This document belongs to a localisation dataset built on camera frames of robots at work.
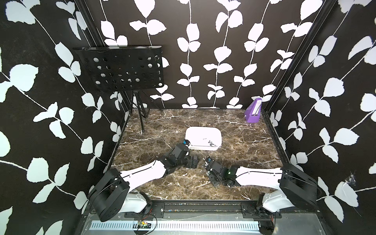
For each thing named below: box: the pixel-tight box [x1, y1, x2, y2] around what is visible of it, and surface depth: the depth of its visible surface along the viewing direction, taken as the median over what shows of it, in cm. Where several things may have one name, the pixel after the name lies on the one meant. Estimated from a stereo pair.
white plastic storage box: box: [185, 126, 223, 151], surface depth 100 cm
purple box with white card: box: [244, 97, 263, 123], surface depth 110 cm
